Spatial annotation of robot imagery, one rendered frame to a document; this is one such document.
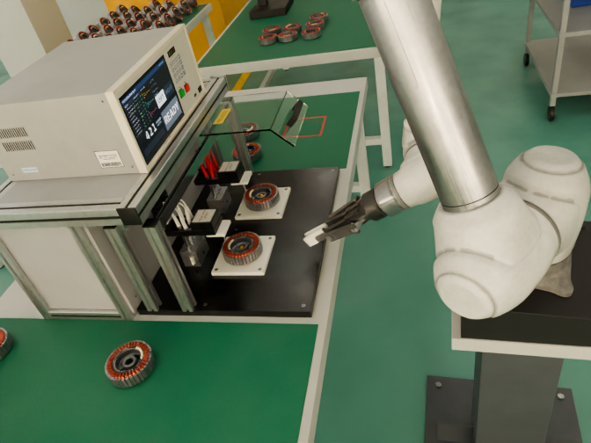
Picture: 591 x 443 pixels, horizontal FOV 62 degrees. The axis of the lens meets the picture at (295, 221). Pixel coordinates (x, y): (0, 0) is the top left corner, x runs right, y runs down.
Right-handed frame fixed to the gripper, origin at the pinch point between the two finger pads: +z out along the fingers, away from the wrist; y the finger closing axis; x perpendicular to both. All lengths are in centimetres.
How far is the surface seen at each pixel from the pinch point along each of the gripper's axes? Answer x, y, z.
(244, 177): 16.1, 23.8, 20.2
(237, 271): 5.8, -7.1, 22.2
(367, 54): -11, 157, 5
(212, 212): 20.6, 1.3, 20.1
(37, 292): 37, -21, 63
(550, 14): -78, 235, -76
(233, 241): 9.9, 1.6, 22.8
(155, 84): 53, 9, 10
